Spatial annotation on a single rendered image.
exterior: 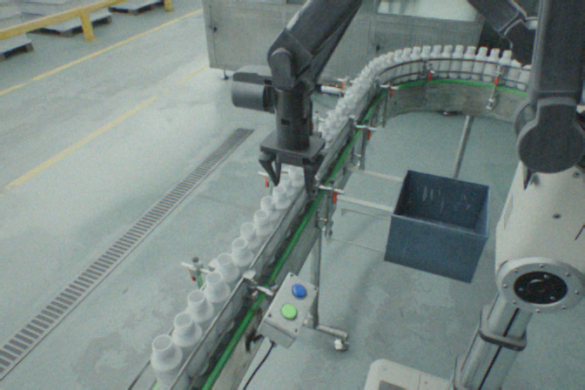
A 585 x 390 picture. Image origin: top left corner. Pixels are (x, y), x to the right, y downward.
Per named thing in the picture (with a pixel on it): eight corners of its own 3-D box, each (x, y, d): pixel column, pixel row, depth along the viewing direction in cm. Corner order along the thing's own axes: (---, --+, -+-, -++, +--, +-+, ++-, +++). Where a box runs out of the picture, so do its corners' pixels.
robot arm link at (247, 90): (292, 51, 59) (312, 36, 66) (219, 43, 63) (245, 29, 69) (292, 128, 66) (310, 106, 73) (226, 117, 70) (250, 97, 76)
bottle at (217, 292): (204, 326, 100) (194, 279, 91) (222, 310, 104) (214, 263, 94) (222, 339, 98) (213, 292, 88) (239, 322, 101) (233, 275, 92)
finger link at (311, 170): (313, 205, 75) (314, 160, 70) (276, 196, 77) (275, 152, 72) (326, 184, 80) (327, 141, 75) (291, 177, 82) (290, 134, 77)
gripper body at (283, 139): (313, 166, 71) (314, 126, 66) (258, 154, 74) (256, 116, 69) (326, 148, 75) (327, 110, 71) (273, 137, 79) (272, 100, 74)
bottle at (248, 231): (258, 284, 111) (254, 237, 102) (237, 278, 113) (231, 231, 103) (266, 268, 116) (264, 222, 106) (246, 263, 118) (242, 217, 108)
